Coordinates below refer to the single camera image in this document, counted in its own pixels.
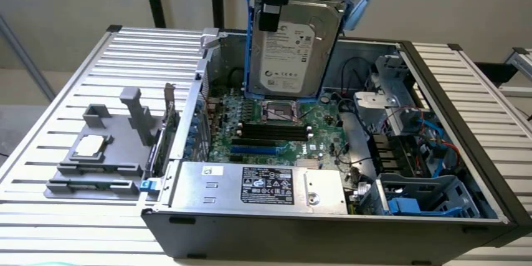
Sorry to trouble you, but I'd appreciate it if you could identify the silver hard disk blue caddy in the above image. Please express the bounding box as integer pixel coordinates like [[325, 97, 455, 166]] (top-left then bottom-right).
[[244, 0, 355, 102]]

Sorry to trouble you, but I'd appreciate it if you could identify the blue plastic disk bay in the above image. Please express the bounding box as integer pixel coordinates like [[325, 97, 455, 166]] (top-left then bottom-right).
[[375, 174, 487, 218]]

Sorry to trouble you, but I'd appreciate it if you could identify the CPU socket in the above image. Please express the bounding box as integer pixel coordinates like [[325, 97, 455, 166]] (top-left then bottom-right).
[[257, 99, 304, 123]]

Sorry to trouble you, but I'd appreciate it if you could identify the metal drive cage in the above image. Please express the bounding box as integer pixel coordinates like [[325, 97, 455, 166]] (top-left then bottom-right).
[[352, 55, 433, 136]]

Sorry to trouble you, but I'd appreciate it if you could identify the black RAM slot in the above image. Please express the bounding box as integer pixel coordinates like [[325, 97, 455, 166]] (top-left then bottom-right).
[[240, 121, 312, 135], [231, 131, 311, 143]]

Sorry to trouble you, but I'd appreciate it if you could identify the green motherboard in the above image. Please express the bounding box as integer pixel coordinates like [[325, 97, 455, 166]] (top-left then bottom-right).
[[207, 90, 351, 168]]

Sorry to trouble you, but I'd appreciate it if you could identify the blue expansion slot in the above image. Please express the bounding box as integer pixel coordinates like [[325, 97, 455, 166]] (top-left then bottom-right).
[[229, 145, 279, 163]]

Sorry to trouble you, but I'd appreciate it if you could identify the grey parts rack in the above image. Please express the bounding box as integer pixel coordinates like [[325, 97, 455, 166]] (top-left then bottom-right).
[[43, 87, 164, 200]]

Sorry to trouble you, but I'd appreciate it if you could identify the silver power supply unit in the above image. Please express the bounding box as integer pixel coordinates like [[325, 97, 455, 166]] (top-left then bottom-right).
[[169, 161, 349, 216]]

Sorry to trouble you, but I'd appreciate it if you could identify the silver CPU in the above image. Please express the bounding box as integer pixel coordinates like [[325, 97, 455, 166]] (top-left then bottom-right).
[[72, 135, 112, 157]]

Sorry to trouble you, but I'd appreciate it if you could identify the open black PC case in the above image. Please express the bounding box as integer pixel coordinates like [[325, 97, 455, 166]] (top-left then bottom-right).
[[140, 27, 521, 260]]

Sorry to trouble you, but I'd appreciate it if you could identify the black wire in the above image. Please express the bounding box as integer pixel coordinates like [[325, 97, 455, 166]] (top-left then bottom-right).
[[336, 56, 375, 92]]

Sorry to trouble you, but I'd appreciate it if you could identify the graphics card metal bracket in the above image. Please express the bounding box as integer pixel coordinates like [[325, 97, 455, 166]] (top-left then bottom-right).
[[145, 82, 181, 177]]

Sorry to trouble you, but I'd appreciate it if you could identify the blue wire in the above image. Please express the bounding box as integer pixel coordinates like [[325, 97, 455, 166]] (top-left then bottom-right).
[[415, 115, 448, 161]]

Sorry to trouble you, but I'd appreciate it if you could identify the grey metal frame bar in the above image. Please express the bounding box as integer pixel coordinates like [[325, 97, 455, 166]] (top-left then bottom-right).
[[0, 13, 57, 102]]

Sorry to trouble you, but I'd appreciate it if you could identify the red wire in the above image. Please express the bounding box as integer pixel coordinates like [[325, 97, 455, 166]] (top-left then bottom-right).
[[388, 107, 460, 170]]

